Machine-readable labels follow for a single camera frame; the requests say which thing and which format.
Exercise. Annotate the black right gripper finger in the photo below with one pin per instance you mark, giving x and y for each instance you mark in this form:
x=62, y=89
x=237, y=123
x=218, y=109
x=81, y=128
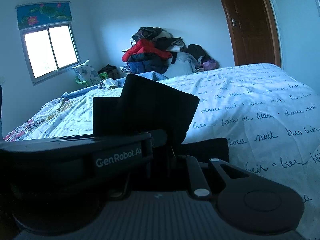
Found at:
x=208, y=175

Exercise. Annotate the black pants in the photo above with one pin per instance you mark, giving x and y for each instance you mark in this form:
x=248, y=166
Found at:
x=149, y=106

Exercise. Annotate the colourful patterned quilt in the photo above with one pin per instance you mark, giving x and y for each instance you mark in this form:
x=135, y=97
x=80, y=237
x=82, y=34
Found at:
x=48, y=121

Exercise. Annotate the white script-print bedspread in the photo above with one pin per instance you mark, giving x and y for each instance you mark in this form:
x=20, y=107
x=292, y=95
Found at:
x=271, y=123

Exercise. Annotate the blue textured blanket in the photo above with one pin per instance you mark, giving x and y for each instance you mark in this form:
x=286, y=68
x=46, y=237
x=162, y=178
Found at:
x=111, y=83

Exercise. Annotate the floral white pillow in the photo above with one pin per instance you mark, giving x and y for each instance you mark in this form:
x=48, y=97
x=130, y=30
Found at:
x=87, y=72

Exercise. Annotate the green plastic chair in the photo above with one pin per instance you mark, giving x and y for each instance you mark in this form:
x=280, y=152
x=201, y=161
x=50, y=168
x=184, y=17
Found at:
x=102, y=76

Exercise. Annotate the dark bag on chair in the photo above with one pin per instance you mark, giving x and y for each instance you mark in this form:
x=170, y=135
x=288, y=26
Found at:
x=109, y=71

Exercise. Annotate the pile of clothes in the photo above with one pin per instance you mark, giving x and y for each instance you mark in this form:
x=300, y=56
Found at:
x=156, y=50

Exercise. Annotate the brown wooden door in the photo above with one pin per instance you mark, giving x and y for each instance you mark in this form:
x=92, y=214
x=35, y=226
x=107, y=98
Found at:
x=253, y=31

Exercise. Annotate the blue floral window valance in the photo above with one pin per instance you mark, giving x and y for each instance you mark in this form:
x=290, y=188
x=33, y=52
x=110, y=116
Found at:
x=40, y=14

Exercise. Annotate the white sliding wardrobe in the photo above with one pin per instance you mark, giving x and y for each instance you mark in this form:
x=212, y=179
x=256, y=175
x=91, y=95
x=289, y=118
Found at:
x=298, y=30

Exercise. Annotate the window with grey frame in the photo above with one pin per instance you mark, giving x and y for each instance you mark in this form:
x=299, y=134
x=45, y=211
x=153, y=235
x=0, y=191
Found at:
x=49, y=50

